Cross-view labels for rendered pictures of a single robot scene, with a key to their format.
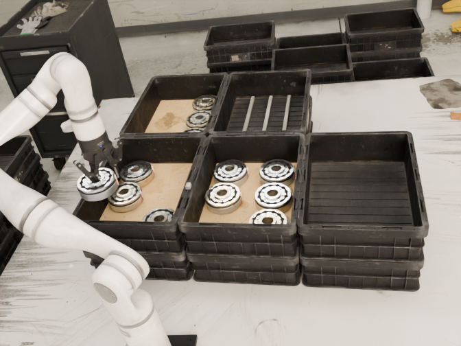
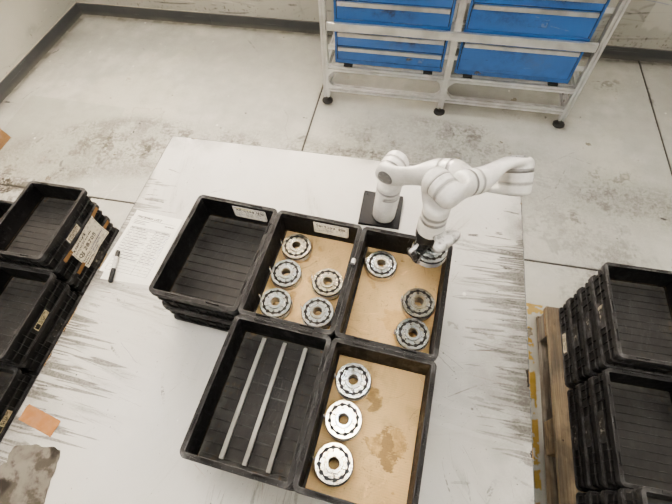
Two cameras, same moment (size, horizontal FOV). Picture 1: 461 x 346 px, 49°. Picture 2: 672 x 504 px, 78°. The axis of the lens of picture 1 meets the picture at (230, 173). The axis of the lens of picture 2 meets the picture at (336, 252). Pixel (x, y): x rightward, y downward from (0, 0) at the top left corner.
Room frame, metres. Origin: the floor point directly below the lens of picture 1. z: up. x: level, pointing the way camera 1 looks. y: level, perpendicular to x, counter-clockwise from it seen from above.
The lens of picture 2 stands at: (1.75, 0.08, 2.08)
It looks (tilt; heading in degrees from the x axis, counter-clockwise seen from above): 58 degrees down; 182
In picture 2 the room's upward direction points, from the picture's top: 3 degrees counter-clockwise
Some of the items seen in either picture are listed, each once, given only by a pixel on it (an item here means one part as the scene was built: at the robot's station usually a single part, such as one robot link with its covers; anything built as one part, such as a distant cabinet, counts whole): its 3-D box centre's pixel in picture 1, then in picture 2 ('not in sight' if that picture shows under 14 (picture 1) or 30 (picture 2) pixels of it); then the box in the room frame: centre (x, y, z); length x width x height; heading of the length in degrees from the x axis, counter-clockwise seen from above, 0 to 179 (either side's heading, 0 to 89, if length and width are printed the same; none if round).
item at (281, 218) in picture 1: (267, 222); (296, 246); (0.97, -0.07, 0.86); 0.10 x 0.10 x 0.01
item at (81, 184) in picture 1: (96, 180); (430, 248); (1.09, 0.35, 1.00); 0.10 x 0.10 x 0.01
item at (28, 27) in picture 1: (29, 25); not in sight; (2.75, 0.92, 0.88); 0.25 x 0.19 x 0.03; 168
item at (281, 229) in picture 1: (246, 178); (303, 268); (1.09, -0.04, 0.92); 0.40 x 0.30 x 0.02; 164
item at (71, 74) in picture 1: (75, 88); (437, 196); (1.10, 0.32, 1.27); 0.09 x 0.07 x 0.15; 30
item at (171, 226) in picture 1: (143, 178); (396, 288); (1.17, 0.25, 0.92); 0.40 x 0.30 x 0.02; 164
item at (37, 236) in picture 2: not in sight; (63, 244); (0.60, -1.30, 0.37); 0.40 x 0.30 x 0.45; 168
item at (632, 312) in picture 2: not in sight; (620, 334); (1.15, 1.24, 0.37); 0.40 x 0.30 x 0.45; 168
